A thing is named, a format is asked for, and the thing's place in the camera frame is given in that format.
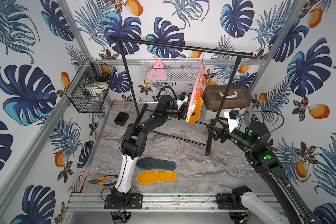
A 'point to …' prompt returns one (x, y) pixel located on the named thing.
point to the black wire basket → (91, 71)
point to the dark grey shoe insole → (150, 163)
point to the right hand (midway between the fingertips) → (212, 120)
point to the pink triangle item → (157, 73)
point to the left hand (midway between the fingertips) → (193, 110)
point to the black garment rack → (179, 138)
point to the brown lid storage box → (239, 97)
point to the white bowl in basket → (97, 88)
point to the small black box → (121, 118)
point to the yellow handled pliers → (100, 183)
